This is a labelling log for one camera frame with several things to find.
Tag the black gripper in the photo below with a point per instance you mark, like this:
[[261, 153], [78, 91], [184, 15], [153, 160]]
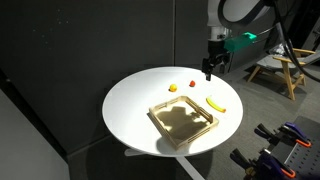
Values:
[[216, 50]]

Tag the yellow banana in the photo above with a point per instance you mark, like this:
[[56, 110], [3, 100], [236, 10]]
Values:
[[215, 105]]

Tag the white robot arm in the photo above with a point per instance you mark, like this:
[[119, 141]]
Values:
[[240, 13]]

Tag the small red fruit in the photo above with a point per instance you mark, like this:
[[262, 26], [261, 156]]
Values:
[[192, 83]]

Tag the small yellow round fruit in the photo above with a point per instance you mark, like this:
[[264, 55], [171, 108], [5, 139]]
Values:
[[173, 87]]

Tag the wooden chair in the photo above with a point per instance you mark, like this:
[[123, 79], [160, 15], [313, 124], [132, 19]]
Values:
[[286, 71]]

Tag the wooden tray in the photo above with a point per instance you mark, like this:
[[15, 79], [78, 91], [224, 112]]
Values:
[[181, 128]]

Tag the purple orange spring clamp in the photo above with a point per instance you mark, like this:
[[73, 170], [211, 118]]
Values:
[[295, 133], [266, 165]]

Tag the white table base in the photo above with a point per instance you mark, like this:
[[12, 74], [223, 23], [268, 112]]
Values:
[[190, 168]]

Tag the perforated metal breadboard plate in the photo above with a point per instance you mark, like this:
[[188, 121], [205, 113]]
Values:
[[301, 160]]

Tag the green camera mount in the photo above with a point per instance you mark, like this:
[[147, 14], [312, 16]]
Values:
[[238, 41]]

